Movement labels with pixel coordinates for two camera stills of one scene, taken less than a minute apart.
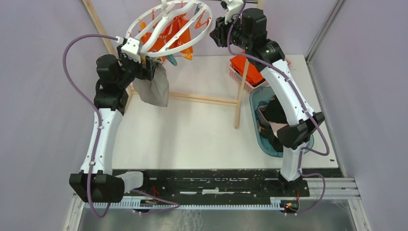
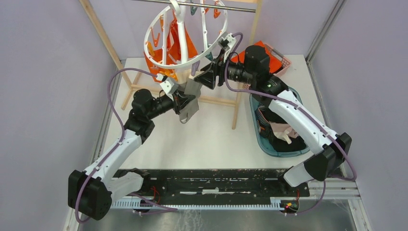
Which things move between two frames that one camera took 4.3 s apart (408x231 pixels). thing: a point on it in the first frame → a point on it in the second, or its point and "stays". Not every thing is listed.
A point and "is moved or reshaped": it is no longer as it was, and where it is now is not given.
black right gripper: [219, 33] → [218, 69]
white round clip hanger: [171, 27] is moved or reshaped
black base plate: [221, 183] stays
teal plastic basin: [261, 94] stays
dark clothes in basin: [270, 117] stays
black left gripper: [145, 73] → [180, 99]
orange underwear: [172, 26] → [173, 55]
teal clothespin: [171, 58] → [210, 56]
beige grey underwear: [155, 91] → [188, 86]
